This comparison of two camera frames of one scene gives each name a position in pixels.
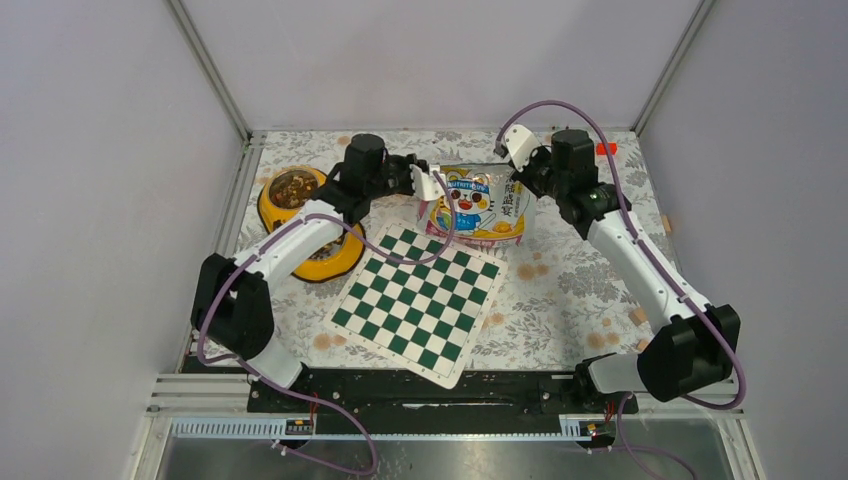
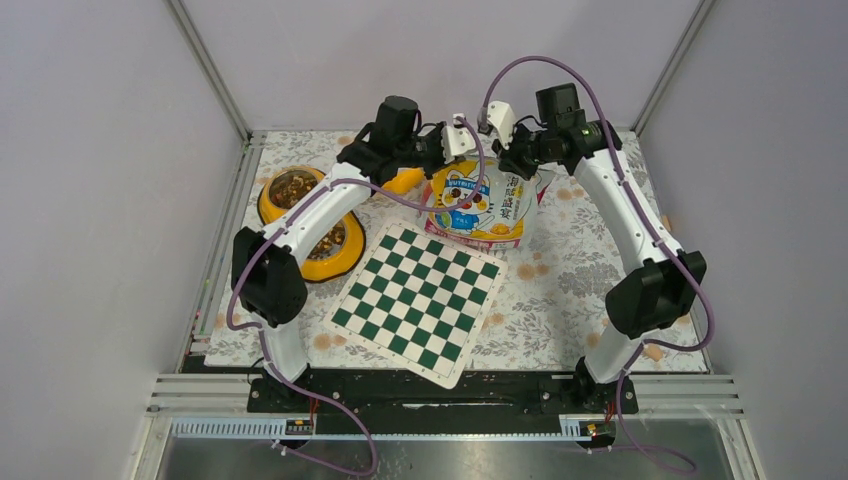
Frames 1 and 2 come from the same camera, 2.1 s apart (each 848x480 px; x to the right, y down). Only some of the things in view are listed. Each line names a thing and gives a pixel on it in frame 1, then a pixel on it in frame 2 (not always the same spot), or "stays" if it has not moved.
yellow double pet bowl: (282, 193) stays
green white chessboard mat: (424, 317) stays
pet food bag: (492, 205) stays
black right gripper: (536, 155) -> (508, 159)
